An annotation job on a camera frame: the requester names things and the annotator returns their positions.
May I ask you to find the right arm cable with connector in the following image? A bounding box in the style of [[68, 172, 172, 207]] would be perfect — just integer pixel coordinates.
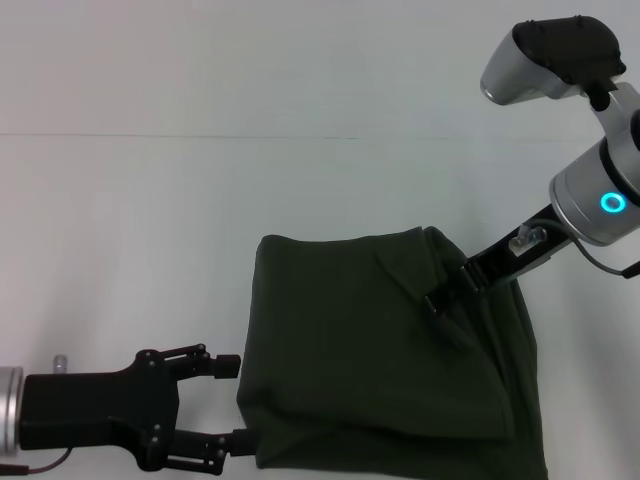
[[509, 221, 640, 280]]

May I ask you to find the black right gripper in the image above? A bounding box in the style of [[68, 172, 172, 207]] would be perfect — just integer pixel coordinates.
[[422, 201, 572, 350]]

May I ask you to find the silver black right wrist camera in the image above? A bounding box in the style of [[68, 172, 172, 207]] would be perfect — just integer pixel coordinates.
[[479, 15, 628, 107]]

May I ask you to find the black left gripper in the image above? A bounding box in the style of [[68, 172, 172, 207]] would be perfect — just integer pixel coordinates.
[[19, 342, 261, 461]]

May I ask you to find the dark green t-shirt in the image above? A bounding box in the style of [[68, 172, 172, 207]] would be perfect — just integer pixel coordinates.
[[235, 225, 551, 480]]

